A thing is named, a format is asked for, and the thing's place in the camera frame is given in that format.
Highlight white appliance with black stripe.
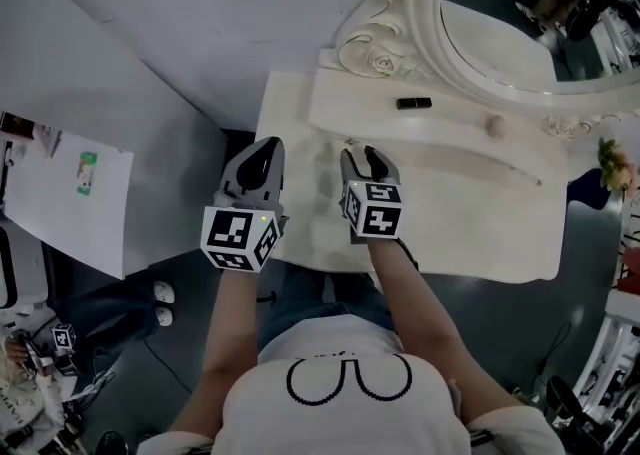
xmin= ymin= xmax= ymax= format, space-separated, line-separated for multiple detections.
xmin=0 ymin=225 xmax=52 ymax=312

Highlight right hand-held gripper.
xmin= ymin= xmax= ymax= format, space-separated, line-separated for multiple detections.
xmin=339 ymin=144 xmax=405 ymax=245

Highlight ornate white framed mirror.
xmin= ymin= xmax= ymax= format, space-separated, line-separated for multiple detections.
xmin=337 ymin=0 xmax=640 ymax=142

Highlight person's blue jeans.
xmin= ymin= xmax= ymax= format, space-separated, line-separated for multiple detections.
xmin=258 ymin=262 xmax=397 ymax=350

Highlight person's right forearm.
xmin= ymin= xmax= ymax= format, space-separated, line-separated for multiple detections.
xmin=368 ymin=237 xmax=507 ymax=425

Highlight person's left forearm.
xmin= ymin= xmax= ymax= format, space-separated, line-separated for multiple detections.
xmin=169 ymin=267 xmax=262 ymax=437

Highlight black floor cable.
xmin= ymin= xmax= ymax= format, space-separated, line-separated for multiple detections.
xmin=529 ymin=321 xmax=572 ymax=394

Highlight green packet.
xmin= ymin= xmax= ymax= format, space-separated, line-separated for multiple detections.
xmin=75 ymin=150 xmax=100 ymax=197

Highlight person's white shirt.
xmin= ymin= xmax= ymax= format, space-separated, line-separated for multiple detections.
xmin=137 ymin=315 xmax=567 ymax=455

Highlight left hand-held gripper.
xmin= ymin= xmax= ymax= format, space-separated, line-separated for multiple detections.
xmin=199 ymin=136 xmax=292 ymax=274

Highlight white side table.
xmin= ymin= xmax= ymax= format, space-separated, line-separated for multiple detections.
xmin=0 ymin=126 xmax=136 ymax=281

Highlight black round stool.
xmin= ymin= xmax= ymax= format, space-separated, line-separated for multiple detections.
xmin=543 ymin=375 xmax=587 ymax=420

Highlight white oblong tray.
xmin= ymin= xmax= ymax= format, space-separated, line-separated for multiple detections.
xmin=344 ymin=112 xmax=546 ymax=189

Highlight white dressing table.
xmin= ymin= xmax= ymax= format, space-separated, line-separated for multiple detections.
xmin=254 ymin=67 xmax=571 ymax=285

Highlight pink flower bunch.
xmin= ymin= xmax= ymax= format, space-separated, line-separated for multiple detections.
xmin=596 ymin=136 xmax=640 ymax=193

